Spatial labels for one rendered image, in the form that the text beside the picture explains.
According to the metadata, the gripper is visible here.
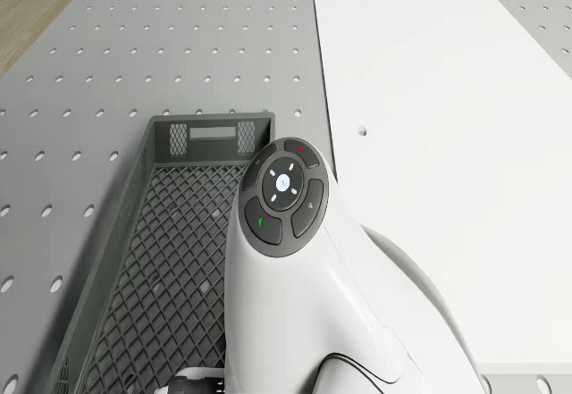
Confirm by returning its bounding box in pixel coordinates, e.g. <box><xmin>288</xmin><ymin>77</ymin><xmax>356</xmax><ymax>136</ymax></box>
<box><xmin>156</xmin><ymin>365</ymin><xmax>227</xmax><ymax>394</ymax></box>

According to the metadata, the white board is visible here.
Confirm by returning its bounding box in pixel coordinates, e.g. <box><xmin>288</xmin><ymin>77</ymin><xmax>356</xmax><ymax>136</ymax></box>
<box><xmin>310</xmin><ymin>0</ymin><xmax>572</xmax><ymax>365</ymax></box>

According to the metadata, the dark grey basket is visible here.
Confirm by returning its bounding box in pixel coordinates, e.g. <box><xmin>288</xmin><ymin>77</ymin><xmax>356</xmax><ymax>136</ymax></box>
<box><xmin>43</xmin><ymin>112</ymin><xmax>277</xmax><ymax>394</ymax></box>

